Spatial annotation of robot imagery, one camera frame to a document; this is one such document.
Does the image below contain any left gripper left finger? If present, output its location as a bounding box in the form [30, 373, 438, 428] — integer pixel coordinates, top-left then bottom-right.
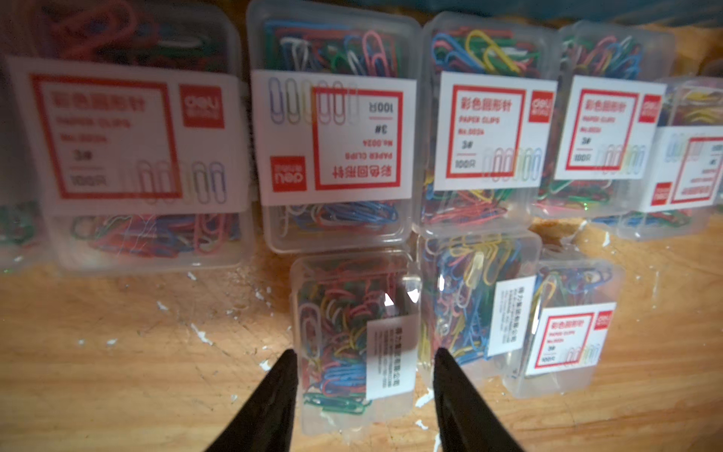
[206, 348, 299, 451]

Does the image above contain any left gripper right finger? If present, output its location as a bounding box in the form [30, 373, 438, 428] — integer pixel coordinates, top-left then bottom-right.
[433, 348, 523, 451]

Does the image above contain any paper clip box tray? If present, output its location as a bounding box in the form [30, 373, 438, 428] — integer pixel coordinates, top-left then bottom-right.
[417, 230, 542, 385]

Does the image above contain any second row clip box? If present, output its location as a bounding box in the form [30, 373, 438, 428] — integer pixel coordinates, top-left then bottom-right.
[290, 249, 422, 435]

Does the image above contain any removed paper clip box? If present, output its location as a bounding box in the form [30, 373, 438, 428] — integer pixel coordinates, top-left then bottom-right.
[531, 21, 676, 220]
[1, 1, 254, 275]
[246, 1, 422, 253]
[615, 76, 722, 241]
[412, 11, 560, 237]

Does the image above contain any blue plastic storage tray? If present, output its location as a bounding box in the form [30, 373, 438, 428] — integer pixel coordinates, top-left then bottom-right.
[343, 0, 722, 28]

